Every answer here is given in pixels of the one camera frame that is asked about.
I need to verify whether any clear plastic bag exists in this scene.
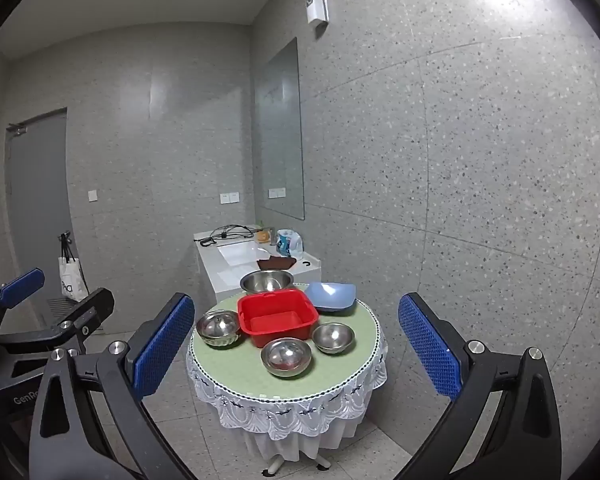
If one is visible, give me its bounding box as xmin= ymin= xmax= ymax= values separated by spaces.
xmin=276 ymin=229 xmax=304 ymax=256

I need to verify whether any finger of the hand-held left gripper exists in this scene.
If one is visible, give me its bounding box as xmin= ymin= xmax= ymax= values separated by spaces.
xmin=0 ymin=268 xmax=46 ymax=347
xmin=0 ymin=288 xmax=115 ymax=354

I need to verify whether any white round table base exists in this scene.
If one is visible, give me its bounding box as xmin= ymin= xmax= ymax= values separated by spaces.
xmin=261 ymin=452 xmax=332 ymax=477

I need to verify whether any small steel bowl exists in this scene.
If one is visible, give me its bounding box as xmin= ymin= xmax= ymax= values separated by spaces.
xmin=311 ymin=323 xmax=355 ymax=354

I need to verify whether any white tote bag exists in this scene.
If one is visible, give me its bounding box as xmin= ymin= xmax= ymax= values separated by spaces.
xmin=58 ymin=255 xmax=89 ymax=302

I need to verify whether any white sink counter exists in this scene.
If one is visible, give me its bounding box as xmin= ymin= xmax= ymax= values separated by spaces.
xmin=194 ymin=224 xmax=322 ymax=307

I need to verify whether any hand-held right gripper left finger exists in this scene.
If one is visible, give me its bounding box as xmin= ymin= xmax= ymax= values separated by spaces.
xmin=28 ymin=292 xmax=196 ymax=480

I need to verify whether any ribbed steel bowl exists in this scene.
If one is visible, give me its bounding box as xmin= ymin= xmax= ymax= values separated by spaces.
xmin=196 ymin=310 xmax=243 ymax=348

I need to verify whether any brown cloth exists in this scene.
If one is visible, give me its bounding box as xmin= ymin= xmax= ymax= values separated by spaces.
xmin=256 ymin=256 xmax=297 ymax=271

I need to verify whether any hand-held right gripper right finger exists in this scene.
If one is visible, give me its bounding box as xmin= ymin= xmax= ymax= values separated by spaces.
xmin=397 ymin=292 xmax=563 ymax=480

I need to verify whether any large steel bowl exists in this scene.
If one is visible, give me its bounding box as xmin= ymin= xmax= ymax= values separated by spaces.
xmin=240 ymin=270 xmax=295 ymax=295

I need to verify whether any white wall dispenser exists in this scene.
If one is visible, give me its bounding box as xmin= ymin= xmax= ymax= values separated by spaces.
xmin=305 ymin=0 xmax=329 ymax=26

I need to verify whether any black cable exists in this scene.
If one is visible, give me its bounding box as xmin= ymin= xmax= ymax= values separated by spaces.
xmin=196 ymin=225 xmax=256 ymax=247

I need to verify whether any medium steel bowl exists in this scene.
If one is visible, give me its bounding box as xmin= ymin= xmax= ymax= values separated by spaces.
xmin=260 ymin=337 xmax=313 ymax=378

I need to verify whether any blue square plate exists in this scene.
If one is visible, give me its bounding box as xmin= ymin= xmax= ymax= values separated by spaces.
xmin=305 ymin=281 xmax=357 ymax=317

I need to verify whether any red plastic basin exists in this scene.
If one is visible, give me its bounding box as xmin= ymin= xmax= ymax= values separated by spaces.
xmin=237 ymin=289 xmax=320 ymax=348

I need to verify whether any grey door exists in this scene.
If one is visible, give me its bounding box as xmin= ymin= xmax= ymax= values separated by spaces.
xmin=5 ymin=107 xmax=88 ymax=321

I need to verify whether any wall mirror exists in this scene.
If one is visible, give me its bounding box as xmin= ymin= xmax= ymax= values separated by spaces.
xmin=254 ymin=37 xmax=305 ymax=221

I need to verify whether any green lace tablecloth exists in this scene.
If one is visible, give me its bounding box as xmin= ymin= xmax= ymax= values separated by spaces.
xmin=186 ymin=290 xmax=388 ymax=461

